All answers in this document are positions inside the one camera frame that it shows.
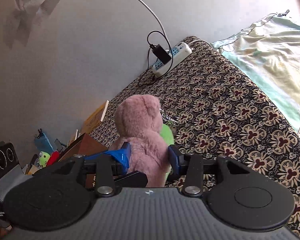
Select pink plush teddy bear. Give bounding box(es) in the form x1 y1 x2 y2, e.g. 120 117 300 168
109 94 170 187

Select green plush toy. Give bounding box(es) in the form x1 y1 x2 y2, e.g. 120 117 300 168
160 124 174 146

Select brown wooden box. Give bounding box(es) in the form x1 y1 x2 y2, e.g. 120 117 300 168
58 133 107 161

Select yellow book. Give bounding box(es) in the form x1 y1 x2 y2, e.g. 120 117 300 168
80 100 109 134

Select floral patterned bed cover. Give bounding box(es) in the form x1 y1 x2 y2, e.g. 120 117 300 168
91 36 300 237

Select red toy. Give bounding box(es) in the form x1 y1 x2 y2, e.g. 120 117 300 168
46 151 60 167

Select green frog toy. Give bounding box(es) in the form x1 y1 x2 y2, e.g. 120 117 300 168
38 151 50 167

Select black charger plug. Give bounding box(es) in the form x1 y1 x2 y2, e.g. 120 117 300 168
150 44 172 64

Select white power strip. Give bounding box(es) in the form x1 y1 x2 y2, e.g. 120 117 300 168
152 42 192 78

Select light green floral quilt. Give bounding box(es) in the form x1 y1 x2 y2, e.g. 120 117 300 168
211 14 300 138

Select metal key ring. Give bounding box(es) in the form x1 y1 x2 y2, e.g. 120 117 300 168
159 108 180 126

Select black charger cable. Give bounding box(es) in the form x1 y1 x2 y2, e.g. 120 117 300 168
137 30 175 88

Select white power cable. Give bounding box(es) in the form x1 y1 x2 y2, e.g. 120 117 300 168
113 0 171 49

